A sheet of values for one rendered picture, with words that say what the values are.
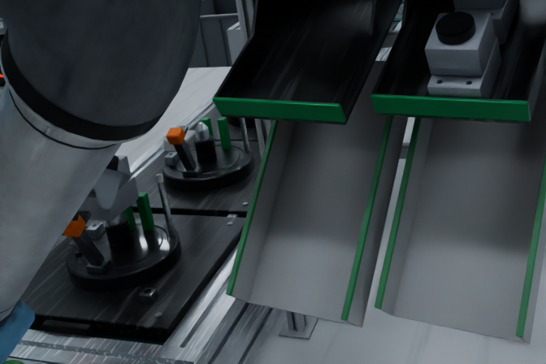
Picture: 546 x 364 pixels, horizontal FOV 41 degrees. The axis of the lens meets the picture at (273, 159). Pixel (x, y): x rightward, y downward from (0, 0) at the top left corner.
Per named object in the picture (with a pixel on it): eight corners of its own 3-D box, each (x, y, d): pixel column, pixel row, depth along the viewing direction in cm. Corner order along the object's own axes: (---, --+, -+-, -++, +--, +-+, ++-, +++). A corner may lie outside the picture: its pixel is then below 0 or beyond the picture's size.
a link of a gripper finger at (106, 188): (123, 214, 86) (62, 205, 79) (129, 165, 87) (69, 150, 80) (143, 215, 85) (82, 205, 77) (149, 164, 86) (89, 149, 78)
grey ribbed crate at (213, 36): (326, 71, 272) (318, 9, 263) (177, 75, 294) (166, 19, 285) (353, 38, 307) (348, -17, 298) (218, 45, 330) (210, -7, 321)
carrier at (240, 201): (255, 224, 99) (241, 140, 94) (105, 217, 108) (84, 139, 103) (308, 152, 120) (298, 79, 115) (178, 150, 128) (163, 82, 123)
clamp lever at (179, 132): (195, 173, 106) (177, 136, 101) (183, 173, 107) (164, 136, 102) (203, 155, 109) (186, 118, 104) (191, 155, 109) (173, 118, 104)
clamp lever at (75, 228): (101, 269, 85) (72, 227, 80) (87, 268, 86) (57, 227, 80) (114, 244, 87) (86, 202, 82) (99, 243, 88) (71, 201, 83)
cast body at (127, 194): (112, 222, 85) (99, 166, 82) (80, 219, 86) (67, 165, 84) (148, 191, 92) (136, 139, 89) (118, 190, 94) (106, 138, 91)
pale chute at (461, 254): (530, 344, 64) (522, 337, 60) (389, 315, 71) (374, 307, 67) (575, 57, 72) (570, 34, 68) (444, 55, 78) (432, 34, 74)
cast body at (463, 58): (485, 115, 60) (472, 50, 55) (432, 112, 62) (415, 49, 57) (508, 45, 64) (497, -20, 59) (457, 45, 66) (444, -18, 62)
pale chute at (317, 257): (363, 328, 70) (345, 320, 66) (246, 302, 76) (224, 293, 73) (421, 62, 77) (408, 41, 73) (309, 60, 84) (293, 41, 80)
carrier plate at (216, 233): (170, 344, 78) (166, 327, 77) (-10, 322, 86) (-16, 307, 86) (251, 230, 98) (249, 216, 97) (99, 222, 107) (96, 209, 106)
